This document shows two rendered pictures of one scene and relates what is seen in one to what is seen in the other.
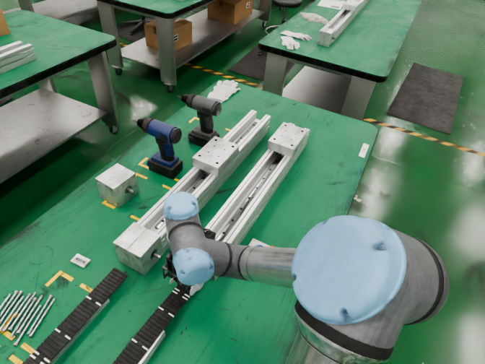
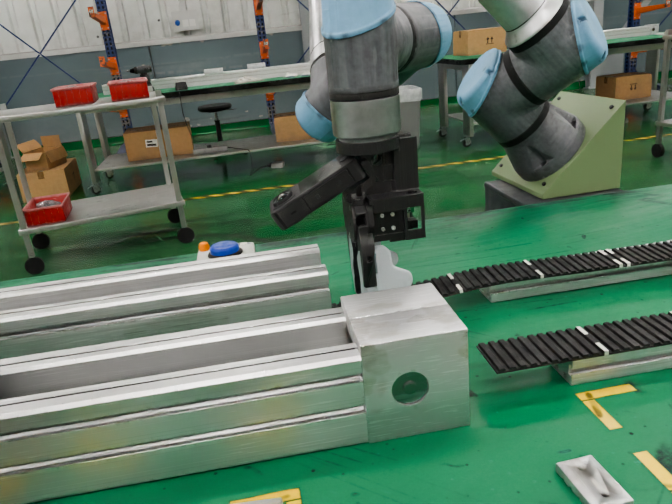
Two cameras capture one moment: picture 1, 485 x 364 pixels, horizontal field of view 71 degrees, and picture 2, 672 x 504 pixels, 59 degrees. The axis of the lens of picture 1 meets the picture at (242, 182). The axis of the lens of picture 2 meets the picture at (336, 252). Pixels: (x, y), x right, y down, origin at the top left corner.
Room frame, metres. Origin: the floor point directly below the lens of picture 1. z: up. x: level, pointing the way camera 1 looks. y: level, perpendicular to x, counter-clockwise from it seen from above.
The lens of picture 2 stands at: (0.87, 0.67, 1.11)
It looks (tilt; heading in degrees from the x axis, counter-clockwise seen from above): 20 degrees down; 239
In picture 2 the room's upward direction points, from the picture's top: 6 degrees counter-clockwise
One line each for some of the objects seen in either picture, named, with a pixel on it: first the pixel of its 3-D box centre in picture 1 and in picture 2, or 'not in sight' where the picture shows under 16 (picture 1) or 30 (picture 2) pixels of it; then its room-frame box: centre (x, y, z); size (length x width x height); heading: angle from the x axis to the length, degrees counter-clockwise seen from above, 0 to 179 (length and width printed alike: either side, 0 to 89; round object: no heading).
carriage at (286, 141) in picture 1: (286, 141); not in sight; (1.14, -0.17, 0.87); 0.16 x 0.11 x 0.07; 156
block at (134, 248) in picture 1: (142, 250); (398, 351); (0.58, 0.28, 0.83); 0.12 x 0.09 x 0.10; 66
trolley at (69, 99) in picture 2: not in sight; (86, 166); (0.30, -3.08, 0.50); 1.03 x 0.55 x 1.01; 169
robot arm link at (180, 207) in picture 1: (182, 218); (361, 41); (0.49, 0.13, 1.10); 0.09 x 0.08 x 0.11; 22
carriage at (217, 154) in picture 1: (216, 157); not in sight; (0.99, 0.11, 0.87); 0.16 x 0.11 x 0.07; 156
